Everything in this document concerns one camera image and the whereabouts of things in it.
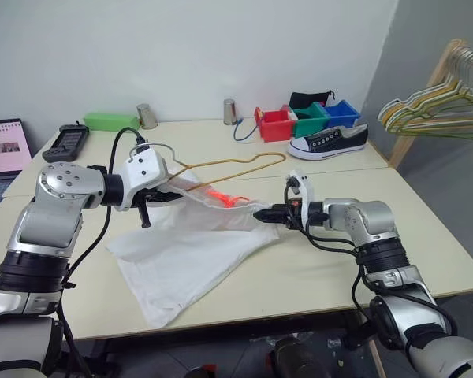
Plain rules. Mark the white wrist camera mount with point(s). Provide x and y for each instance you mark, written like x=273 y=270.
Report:
x=304 y=193
x=142 y=173

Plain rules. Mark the upturned metal cup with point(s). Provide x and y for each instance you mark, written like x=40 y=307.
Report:
x=229 y=113
x=147 y=117

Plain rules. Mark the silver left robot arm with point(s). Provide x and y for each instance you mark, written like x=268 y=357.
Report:
x=55 y=204

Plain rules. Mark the green rectangular box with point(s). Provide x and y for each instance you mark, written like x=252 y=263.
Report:
x=110 y=120

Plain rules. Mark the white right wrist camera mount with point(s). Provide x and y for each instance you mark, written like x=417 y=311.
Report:
x=304 y=193

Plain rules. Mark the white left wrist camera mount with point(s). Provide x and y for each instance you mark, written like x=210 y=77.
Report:
x=142 y=173

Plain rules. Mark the dark rounded shape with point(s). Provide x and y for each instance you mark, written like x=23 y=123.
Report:
x=295 y=358

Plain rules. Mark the black handheld controller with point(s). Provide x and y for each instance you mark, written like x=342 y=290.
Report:
x=65 y=142

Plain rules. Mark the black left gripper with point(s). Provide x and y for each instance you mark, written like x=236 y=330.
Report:
x=147 y=196

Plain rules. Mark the blue plastic bin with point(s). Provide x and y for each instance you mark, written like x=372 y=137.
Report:
x=341 y=116

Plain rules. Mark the wooden clothes rack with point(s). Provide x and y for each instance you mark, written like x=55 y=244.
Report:
x=402 y=145

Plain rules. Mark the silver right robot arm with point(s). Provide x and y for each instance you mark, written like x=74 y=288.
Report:
x=374 y=220

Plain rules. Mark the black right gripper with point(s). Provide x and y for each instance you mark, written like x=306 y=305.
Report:
x=288 y=214

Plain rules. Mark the green plastic bin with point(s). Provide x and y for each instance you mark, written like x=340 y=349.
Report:
x=309 y=124

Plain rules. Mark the black canvas sneaker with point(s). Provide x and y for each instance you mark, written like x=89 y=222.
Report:
x=327 y=143

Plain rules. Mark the red plastic bin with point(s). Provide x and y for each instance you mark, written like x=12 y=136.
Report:
x=276 y=128

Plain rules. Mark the bundle of coloured hangers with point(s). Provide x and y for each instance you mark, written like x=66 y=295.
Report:
x=394 y=125

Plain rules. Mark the open laptop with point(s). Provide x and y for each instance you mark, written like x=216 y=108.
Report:
x=2 y=149

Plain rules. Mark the white shorts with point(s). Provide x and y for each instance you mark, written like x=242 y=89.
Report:
x=181 y=260

